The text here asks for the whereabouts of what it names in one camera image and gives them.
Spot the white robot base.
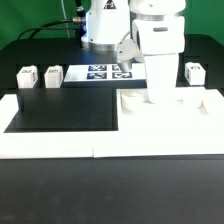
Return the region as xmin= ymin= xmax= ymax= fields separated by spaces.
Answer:
xmin=81 ymin=0 xmax=137 ymax=51

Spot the black cable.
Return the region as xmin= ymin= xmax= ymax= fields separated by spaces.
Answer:
xmin=18 ymin=0 xmax=88 ymax=40

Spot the white square tabletop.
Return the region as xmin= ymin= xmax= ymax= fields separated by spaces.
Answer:
xmin=117 ymin=87 xmax=224 ymax=130

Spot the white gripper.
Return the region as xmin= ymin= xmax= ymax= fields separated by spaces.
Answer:
xmin=144 ymin=53 xmax=179 ymax=103

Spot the white U-shaped obstacle fence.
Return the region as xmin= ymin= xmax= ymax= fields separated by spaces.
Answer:
xmin=0 ymin=94 xmax=224 ymax=159

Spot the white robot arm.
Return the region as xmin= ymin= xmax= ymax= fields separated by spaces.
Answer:
xmin=129 ymin=0 xmax=186 ymax=103

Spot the white marker board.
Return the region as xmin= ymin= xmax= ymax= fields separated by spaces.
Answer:
xmin=64 ymin=63 xmax=146 ymax=83

